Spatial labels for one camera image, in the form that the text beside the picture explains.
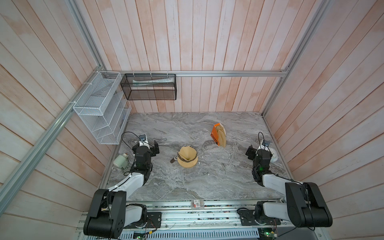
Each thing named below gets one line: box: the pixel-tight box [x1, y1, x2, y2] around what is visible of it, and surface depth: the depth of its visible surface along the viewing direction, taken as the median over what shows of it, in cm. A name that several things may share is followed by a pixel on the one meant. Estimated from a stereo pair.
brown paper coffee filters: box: [215, 123, 227, 148], surface depth 101 cm
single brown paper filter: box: [178, 145, 197, 160], surface depth 83 cm
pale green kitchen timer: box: [113, 153, 129, 170], surface depth 88 cm
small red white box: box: [191, 199, 205, 210], surface depth 79 cm
